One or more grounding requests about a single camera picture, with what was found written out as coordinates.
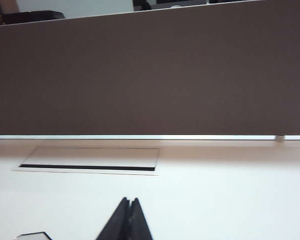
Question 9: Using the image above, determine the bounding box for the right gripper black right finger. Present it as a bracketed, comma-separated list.
[124, 197, 155, 240]

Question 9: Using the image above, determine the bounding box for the grey transparent plastic cup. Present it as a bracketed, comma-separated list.
[14, 231, 52, 240]

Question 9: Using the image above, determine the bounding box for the white desk cable grommet cover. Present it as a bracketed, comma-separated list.
[11, 146, 161, 176]

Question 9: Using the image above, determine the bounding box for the black background equipment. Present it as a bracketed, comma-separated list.
[0, 9, 66, 27]
[132, 0, 209, 12]

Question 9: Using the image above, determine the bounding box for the brown desk partition panel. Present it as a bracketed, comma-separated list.
[0, 0, 300, 137]

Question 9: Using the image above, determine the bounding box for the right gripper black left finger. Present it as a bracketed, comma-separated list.
[94, 196, 131, 240]

